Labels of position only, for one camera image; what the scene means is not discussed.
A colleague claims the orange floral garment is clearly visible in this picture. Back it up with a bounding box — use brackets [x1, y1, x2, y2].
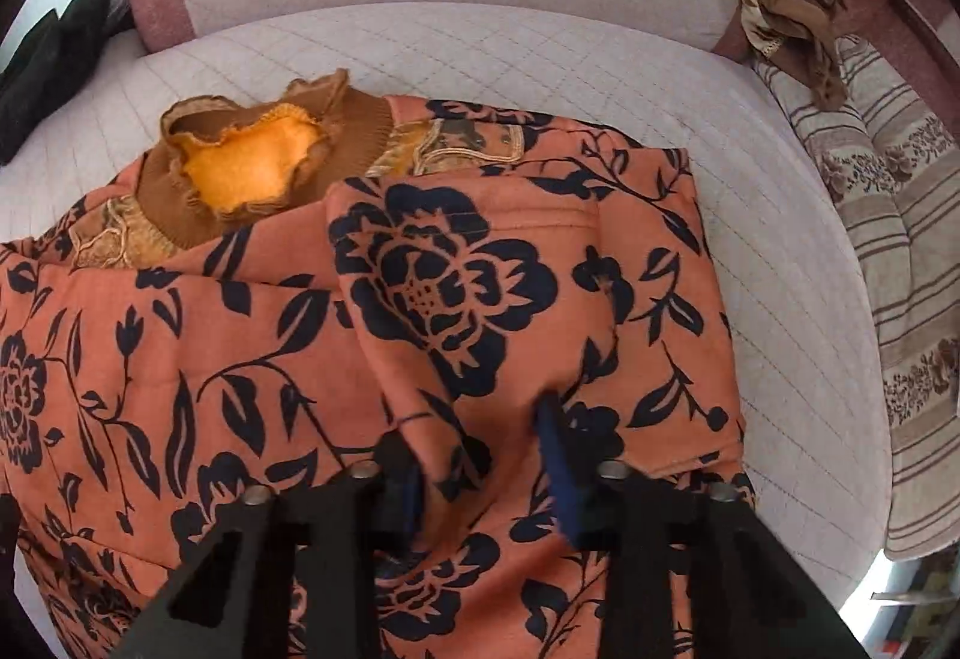
[0, 68, 758, 659]

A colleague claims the black cloth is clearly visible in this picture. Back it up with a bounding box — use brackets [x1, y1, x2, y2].
[0, 0, 115, 166]

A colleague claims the striped floral blanket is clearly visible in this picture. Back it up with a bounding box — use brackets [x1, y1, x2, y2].
[750, 35, 960, 562]

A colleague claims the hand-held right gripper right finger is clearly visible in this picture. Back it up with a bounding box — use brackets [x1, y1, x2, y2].
[534, 393, 878, 659]

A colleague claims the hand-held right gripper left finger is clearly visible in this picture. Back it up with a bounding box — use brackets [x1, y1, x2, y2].
[112, 432, 427, 659]

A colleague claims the pink quilted bed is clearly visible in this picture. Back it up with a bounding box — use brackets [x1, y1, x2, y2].
[0, 2, 895, 659]

